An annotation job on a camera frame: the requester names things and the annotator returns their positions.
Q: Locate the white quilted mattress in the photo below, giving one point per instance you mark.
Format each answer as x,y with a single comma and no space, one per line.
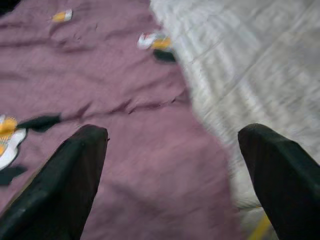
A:
250,62

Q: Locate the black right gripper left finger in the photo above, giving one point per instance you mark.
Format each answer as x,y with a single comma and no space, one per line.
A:
55,192

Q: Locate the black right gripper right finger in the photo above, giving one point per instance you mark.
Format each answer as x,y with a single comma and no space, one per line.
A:
287,190

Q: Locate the purple cartoon print blanket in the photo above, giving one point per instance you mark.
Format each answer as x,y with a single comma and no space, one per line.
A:
125,87

